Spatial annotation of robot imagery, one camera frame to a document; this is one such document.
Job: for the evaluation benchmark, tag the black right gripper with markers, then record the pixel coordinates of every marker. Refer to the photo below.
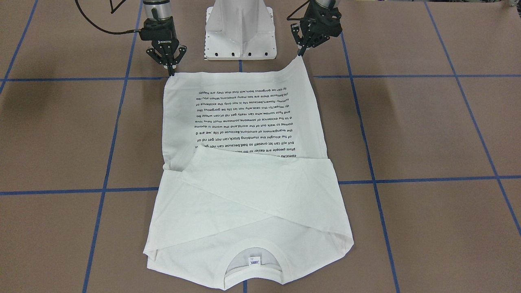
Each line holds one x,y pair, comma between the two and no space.
166,40

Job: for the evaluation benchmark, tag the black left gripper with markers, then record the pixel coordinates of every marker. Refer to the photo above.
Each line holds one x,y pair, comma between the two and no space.
310,36

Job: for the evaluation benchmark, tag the white printed t-shirt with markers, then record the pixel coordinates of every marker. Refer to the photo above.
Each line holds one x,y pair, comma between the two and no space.
247,189

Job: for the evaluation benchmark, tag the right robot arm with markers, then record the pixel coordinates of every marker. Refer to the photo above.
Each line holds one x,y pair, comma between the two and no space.
159,9

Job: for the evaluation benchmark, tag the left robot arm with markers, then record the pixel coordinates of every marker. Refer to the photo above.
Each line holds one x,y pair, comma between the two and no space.
319,20

